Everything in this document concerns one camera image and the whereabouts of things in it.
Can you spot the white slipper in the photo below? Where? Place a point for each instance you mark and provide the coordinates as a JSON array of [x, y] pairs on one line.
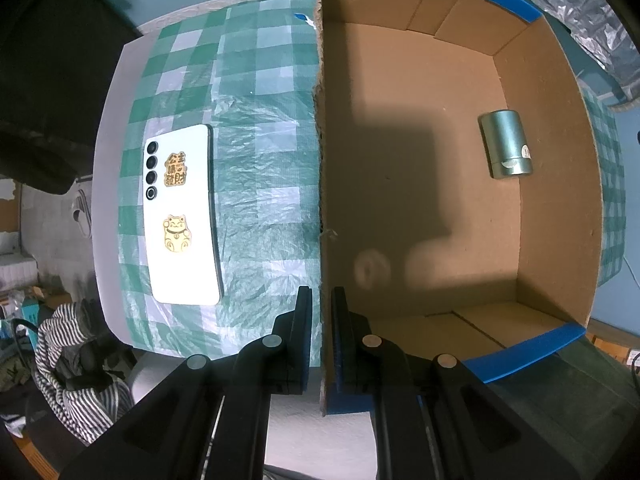
[[82, 215]]

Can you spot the teal metal can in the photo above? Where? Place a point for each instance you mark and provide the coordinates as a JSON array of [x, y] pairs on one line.
[[504, 145]]

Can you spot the striped grey white cloth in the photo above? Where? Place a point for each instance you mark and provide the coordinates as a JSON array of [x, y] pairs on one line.
[[65, 400]]

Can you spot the silver foil bag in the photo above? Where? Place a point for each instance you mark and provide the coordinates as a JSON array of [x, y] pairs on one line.
[[585, 15]]

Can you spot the stack of white boxes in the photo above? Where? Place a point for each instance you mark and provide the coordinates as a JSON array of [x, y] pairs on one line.
[[17, 272]]

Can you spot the white phone with gold stickers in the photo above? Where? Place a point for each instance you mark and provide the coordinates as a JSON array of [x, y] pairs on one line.
[[187, 260]]

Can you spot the green checkered plastic tablecloth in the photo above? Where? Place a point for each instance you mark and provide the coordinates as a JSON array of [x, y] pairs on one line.
[[260, 160]]

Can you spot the brown cardboard pieces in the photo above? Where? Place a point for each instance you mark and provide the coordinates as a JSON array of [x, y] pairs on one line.
[[10, 207]]

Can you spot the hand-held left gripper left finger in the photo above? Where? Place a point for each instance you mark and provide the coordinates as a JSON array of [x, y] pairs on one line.
[[306, 355]]

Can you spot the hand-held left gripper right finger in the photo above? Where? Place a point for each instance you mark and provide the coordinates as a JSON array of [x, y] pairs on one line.
[[340, 355]]

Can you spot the cardboard box blue rim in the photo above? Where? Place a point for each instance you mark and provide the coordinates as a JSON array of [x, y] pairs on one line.
[[410, 170]]

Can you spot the small teal box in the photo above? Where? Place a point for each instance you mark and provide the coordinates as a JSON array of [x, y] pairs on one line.
[[34, 310]]

